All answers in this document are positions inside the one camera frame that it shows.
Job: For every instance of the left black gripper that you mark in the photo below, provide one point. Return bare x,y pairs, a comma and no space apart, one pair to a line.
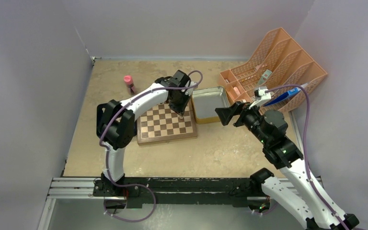
180,109

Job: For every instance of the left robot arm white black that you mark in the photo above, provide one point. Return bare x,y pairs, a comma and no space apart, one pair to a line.
115,125

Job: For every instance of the orange plastic file organizer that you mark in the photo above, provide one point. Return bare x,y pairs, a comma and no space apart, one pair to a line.
289,62

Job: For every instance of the gold metal tin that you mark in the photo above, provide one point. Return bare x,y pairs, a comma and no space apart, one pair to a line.
205,101

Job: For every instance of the white card pack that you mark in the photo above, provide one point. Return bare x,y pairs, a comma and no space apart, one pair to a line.
264,77

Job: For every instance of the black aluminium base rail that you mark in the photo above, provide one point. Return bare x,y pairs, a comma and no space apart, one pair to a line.
137,191

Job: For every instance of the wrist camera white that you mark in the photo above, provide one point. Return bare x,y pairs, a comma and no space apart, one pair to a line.
190,88
261,95

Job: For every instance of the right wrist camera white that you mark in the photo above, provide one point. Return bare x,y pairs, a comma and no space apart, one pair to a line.
261,95

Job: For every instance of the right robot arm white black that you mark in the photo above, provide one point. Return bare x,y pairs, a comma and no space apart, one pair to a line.
309,205

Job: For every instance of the pink capped bottle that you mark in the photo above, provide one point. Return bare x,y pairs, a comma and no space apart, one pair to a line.
128,80

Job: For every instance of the wooden chess board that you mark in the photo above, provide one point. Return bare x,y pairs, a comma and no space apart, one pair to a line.
161,124

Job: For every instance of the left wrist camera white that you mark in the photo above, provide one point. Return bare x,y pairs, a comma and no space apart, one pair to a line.
190,88

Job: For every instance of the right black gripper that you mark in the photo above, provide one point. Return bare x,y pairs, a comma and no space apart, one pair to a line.
226,114

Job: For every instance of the pink eraser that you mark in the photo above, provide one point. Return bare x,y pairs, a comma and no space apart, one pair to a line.
237,91

